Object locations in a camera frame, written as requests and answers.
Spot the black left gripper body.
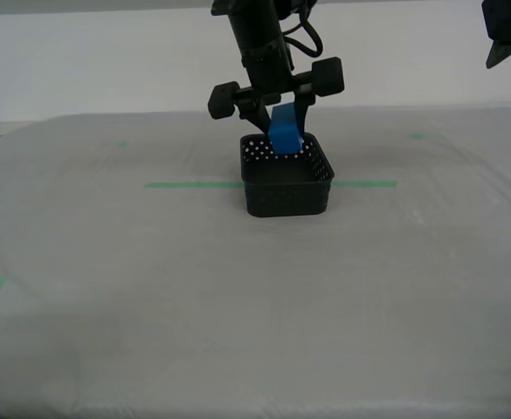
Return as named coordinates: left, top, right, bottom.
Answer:
left=481, top=0, right=511, bottom=45

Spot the white woven table cloth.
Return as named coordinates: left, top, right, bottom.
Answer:
left=0, top=102, right=511, bottom=419

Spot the blue block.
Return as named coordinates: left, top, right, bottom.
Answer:
left=267, top=102, right=304, bottom=157

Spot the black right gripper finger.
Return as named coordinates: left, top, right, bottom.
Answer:
left=293, top=56, right=346, bottom=156
left=208, top=81, right=278, bottom=137

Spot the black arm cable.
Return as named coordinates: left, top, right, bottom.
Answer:
left=280, top=0, right=325, bottom=58

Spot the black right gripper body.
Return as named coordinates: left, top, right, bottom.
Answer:
left=237, top=43, right=300, bottom=110

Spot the black perforated plastic basket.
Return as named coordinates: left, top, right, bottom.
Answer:
left=239, top=132, right=337, bottom=218

